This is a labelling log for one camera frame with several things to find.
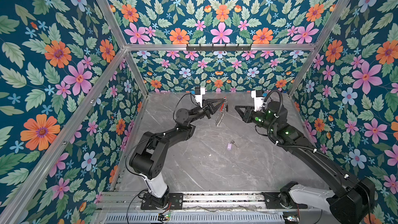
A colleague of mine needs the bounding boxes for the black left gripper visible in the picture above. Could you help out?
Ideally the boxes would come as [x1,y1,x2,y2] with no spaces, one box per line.
[188,99,223,124]

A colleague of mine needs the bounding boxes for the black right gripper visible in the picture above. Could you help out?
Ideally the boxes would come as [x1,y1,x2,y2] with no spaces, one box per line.
[235,105,277,135]

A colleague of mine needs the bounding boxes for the purple tag key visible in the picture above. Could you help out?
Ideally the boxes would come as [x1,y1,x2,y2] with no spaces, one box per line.
[227,142,238,150]

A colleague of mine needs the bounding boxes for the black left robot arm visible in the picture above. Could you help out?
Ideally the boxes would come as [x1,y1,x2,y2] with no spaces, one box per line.
[128,98,228,199]

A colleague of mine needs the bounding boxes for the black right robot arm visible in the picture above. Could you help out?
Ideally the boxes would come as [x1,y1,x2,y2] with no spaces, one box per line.
[235,101,375,224]

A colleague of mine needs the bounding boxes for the aluminium back top beam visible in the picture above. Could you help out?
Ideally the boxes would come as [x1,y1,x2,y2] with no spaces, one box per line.
[125,44,315,52]

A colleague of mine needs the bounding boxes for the aluminium beam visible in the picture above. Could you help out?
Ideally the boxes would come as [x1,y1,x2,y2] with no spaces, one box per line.
[1,48,126,224]
[125,44,315,52]

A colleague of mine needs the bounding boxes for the aluminium left top beam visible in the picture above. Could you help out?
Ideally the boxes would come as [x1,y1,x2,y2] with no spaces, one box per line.
[1,48,126,224]

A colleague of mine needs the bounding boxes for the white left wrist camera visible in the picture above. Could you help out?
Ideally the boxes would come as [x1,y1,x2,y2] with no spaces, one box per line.
[194,86,206,107]

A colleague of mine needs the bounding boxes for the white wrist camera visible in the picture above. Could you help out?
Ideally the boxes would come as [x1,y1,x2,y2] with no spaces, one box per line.
[251,90,264,112]
[194,86,206,107]

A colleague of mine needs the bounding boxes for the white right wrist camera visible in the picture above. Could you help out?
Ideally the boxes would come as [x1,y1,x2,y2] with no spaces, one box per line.
[251,90,264,112]

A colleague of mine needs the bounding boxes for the black corrugated cable conduit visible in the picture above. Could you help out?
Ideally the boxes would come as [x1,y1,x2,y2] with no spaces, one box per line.
[262,89,284,144]

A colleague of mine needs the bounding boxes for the black hook rail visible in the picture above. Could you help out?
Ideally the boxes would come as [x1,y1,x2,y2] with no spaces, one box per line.
[186,44,252,52]

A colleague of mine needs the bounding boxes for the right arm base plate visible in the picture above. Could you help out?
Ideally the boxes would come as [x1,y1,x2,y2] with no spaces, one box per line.
[261,192,308,209]

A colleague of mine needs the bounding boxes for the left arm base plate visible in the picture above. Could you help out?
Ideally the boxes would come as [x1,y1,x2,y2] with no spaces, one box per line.
[141,193,184,210]

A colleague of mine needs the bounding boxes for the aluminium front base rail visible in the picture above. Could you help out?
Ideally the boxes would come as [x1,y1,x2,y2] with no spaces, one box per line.
[93,191,358,215]

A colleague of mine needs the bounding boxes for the white perforated cable duct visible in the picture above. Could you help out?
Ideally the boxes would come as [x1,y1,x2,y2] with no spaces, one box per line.
[104,212,285,224]

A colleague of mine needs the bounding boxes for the aluminium back right post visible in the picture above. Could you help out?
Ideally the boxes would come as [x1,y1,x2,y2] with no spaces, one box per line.
[288,0,351,98]

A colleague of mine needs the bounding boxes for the aluminium post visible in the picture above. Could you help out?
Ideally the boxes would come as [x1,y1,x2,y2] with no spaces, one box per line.
[96,0,148,98]
[288,0,351,98]

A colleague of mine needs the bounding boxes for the aluminium back left post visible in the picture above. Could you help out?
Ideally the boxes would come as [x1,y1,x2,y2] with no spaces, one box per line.
[96,0,148,98]

